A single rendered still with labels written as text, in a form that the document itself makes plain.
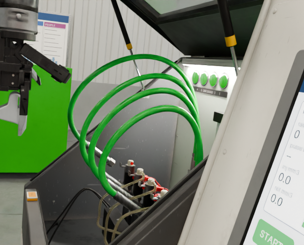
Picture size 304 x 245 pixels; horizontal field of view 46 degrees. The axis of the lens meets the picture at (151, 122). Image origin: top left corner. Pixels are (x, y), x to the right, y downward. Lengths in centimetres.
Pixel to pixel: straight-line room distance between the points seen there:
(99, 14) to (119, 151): 624
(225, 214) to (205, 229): 6
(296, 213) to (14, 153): 393
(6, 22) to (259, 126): 51
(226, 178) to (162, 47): 698
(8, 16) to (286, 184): 57
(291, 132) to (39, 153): 388
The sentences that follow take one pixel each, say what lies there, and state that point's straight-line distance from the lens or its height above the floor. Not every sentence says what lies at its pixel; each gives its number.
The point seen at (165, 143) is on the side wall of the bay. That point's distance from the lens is 138.
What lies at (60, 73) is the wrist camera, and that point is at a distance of 78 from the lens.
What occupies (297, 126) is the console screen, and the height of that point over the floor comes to 134.
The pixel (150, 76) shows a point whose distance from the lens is 89.
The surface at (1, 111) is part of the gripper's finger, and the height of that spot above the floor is 128.
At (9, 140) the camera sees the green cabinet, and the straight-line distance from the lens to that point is 425.
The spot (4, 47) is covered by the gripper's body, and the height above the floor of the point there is 140.
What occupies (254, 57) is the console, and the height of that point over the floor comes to 143.
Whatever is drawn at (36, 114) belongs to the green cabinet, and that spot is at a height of 75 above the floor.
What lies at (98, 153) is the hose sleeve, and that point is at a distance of 96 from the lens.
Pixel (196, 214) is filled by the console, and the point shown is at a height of 114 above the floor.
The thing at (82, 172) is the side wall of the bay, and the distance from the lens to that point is 131.
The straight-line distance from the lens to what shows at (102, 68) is 93.
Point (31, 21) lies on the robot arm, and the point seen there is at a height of 146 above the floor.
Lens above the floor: 139
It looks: 9 degrees down
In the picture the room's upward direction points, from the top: 6 degrees clockwise
